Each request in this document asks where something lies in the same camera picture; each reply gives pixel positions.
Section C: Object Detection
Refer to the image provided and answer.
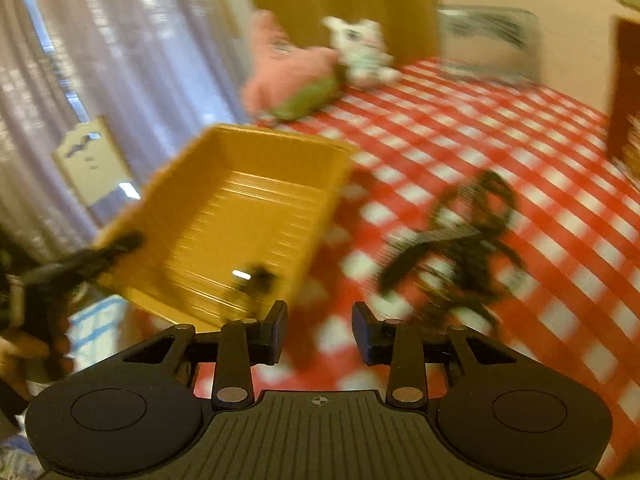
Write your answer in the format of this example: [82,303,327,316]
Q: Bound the lilac curtain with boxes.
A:
[0,0,251,261]

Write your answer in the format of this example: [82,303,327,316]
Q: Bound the cream chair back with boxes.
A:
[52,116,141,223]

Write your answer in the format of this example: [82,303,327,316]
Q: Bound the dark red board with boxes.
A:
[606,16,640,181]

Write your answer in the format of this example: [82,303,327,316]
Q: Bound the small black jewelry piece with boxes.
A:
[227,262,278,306]

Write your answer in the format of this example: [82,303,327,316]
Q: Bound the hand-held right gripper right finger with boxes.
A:
[351,302,518,411]

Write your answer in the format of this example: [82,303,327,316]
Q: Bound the person's left hand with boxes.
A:
[0,332,73,396]

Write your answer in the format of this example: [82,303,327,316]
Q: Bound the white plush toy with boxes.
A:
[322,16,401,88]

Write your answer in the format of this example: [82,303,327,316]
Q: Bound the yellow plastic box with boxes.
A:
[92,124,358,333]

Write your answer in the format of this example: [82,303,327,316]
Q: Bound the blue checkered cloth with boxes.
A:
[65,295,131,376]

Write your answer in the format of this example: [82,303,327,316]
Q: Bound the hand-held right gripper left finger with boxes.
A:
[122,301,289,411]

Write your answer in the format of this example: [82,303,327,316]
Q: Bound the pink plush toy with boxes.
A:
[241,10,348,122]

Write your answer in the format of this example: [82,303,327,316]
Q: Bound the clear plastic storage box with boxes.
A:
[437,5,543,81]

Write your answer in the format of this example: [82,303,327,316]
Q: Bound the black necklaces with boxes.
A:
[377,170,526,321]

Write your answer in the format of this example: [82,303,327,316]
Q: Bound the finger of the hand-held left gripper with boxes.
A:
[30,231,146,286]

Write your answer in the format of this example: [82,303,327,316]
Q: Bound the red checkered tablecloth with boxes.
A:
[192,57,640,461]

